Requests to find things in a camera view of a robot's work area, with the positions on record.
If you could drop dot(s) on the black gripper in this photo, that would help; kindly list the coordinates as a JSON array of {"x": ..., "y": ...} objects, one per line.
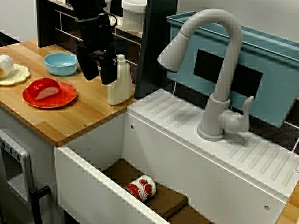
[{"x": 95, "y": 35}]

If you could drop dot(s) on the white detergent bottle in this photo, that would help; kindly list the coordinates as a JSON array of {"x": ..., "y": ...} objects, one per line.
[{"x": 120, "y": 86}]

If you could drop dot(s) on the red round plate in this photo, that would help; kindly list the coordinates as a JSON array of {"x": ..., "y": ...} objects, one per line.
[{"x": 65, "y": 95}]

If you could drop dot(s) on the red and white toy sushi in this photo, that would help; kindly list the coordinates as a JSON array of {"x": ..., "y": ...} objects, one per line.
[{"x": 43, "y": 88}]

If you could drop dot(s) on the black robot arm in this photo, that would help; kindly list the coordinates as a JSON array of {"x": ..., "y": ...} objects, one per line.
[{"x": 86, "y": 9}]

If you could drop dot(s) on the light blue bowl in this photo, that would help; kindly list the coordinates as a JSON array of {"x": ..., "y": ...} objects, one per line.
[{"x": 60, "y": 65}]

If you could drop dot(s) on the tall black angled panel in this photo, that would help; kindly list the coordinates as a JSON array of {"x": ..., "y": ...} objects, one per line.
[{"x": 151, "y": 46}]

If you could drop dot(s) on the large white canister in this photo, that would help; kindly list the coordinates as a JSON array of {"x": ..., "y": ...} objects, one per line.
[{"x": 133, "y": 14}]

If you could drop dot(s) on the plain white canister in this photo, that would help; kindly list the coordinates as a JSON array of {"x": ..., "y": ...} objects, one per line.
[{"x": 107, "y": 2}]

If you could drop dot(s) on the black flat upright panel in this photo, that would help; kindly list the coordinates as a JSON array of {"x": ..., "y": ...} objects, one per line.
[{"x": 45, "y": 23}]

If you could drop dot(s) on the cream scalloped plate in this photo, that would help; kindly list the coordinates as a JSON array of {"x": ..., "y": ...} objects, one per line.
[{"x": 19, "y": 77}]

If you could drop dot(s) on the grey toy dishwasher front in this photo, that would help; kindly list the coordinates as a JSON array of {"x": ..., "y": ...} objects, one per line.
[{"x": 23, "y": 163}]

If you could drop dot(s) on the tomato print can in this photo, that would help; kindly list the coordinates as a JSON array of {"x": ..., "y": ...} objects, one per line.
[{"x": 142, "y": 189}]

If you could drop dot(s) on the white toy sink basin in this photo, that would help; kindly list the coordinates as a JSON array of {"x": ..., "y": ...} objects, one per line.
[{"x": 187, "y": 163}]

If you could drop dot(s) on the grey toy faucet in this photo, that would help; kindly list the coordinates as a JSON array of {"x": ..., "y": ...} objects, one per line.
[{"x": 233, "y": 46}]

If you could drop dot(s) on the brown folded cloth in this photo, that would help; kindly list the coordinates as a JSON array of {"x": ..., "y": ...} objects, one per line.
[{"x": 168, "y": 201}]

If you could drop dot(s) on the teal plastic bin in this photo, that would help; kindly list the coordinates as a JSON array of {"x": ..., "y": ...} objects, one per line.
[{"x": 268, "y": 60}]

